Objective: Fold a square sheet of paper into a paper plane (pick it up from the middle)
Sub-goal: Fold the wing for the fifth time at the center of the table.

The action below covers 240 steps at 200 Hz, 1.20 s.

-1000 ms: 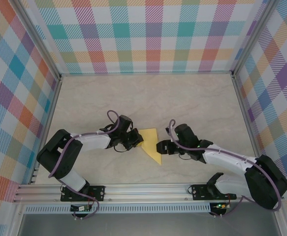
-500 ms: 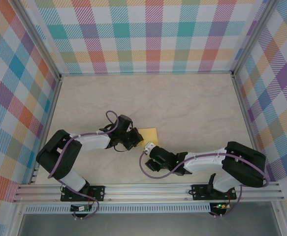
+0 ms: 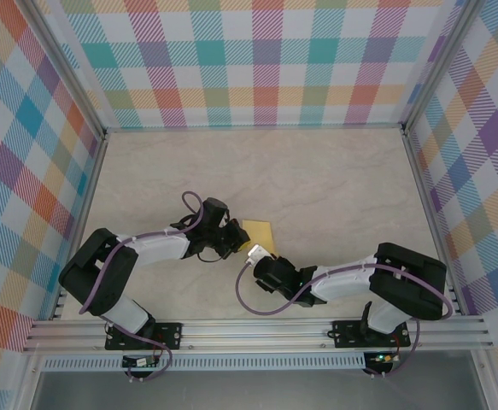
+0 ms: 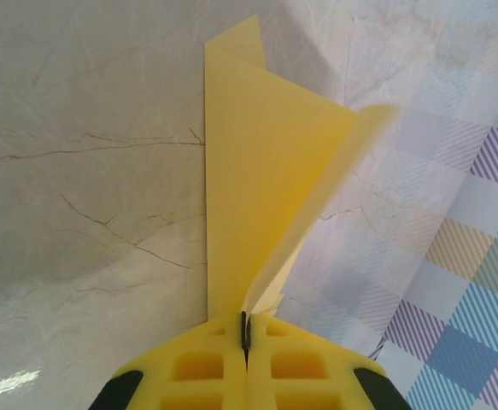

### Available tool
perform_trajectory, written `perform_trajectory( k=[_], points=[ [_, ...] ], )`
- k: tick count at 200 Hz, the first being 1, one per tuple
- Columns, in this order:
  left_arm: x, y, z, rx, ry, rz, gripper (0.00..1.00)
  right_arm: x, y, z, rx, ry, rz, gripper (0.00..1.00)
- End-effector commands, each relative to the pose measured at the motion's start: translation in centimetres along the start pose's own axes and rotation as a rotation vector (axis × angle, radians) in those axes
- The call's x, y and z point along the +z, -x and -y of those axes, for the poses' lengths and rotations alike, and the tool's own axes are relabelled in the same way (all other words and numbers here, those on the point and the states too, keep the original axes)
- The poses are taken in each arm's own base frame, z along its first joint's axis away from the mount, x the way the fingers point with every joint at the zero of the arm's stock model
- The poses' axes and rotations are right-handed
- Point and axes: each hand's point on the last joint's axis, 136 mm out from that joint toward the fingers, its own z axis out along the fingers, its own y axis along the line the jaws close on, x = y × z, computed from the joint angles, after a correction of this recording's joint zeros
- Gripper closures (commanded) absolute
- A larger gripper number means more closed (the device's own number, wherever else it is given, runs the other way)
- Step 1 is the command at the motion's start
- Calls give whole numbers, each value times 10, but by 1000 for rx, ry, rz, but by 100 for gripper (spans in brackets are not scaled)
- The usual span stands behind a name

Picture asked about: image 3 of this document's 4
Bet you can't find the slotted grey cable duct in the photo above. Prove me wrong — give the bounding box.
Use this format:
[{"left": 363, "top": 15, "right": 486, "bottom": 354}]
[{"left": 42, "top": 352, "right": 367, "bottom": 372}]

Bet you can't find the thin aluminium frame rail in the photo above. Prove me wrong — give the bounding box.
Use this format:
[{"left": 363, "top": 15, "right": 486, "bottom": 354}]
[{"left": 103, "top": 122, "right": 406, "bottom": 132}]

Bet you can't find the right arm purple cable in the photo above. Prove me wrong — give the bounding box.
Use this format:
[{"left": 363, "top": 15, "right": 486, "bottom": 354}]
[{"left": 235, "top": 260, "right": 454, "bottom": 379}]

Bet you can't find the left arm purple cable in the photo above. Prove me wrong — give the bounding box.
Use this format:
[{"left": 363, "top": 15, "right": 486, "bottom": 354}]
[{"left": 79, "top": 190, "right": 203, "bottom": 383}]

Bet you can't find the aluminium frame post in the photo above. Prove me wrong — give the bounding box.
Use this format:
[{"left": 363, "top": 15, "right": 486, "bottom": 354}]
[
  {"left": 401, "top": 0, "right": 487, "bottom": 136},
  {"left": 21, "top": 0, "right": 108, "bottom": 142}
]

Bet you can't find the long aluminium mounting rail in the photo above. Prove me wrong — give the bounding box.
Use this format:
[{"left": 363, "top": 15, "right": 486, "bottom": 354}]
[{"left": 21, "top": 314, "right": 494, "bottom": 354}]

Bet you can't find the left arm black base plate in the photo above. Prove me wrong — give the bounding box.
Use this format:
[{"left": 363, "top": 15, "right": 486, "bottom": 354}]
[{"left": 104, "top": 322, "right": 184, "bottom": 352}]

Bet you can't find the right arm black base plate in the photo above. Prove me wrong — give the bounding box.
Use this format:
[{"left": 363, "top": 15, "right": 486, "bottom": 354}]
[{"left": 332, "top": 319, "right": 412, "bottom": 349}]

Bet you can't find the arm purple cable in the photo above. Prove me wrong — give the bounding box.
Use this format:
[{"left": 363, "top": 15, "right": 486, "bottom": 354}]
[
  {"left": 79, "top": 190, "right": 203, "bottom": 383},
  {"left": 235, "top": 260, "right": 454, "bottom": 379}
]

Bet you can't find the grey metal sheet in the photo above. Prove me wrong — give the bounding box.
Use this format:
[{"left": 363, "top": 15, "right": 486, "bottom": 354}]
[{"left": 30, "top": 370, "right": 489, "bottom": 410}]

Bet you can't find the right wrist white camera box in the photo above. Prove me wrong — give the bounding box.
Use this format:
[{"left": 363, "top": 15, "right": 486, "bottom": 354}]
[{"left": 246, "top": 243, "right": 271, "bottom": 268}]

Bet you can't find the aluminium side rail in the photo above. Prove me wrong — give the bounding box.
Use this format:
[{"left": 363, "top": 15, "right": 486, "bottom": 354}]
[
  {"left": 50, "top": 131, "right": 109, "bottom": 321},
  {"left": 401, "top": 127, "right": 467, "bottom": 317}
]

